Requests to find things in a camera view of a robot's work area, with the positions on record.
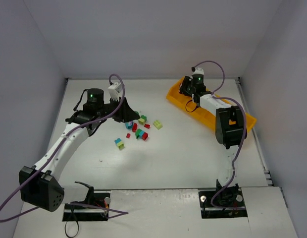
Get teal blue lego brick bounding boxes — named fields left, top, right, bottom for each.
left=114, top=138, right=121, bottom=144

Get light green lego brick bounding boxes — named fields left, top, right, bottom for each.
left=116, top=141, right=124, bottom=150

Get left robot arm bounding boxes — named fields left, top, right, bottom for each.
left=19, top=88, right=140, bottom=212

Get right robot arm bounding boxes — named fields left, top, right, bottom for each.
left=179, top=74, right=247, bottom=192

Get green and lime lego stack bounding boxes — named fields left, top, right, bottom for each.
left=138, top=115, right=147, bottom=125

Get yellow divided sorting tray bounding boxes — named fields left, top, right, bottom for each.
left=165, top=75, right=257, bottom=147

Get green blue red lego stack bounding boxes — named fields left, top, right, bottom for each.
left=135, top=128, right=148, bottom=141

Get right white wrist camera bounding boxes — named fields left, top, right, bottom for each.
left=191, top=67, right=204, bottom=77

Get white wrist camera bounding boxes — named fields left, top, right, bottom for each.
left=191, top=67, right=204, bottom=77
left=108, top=82, right=122, bottom=102

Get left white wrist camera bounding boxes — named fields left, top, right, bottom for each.
left=108, top=82, right=122, bottom=102

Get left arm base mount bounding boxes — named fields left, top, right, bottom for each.
left=62, top=189, right=112, bottom=221

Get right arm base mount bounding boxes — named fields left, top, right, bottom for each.
left=199, top=186, right=248, bottom=219

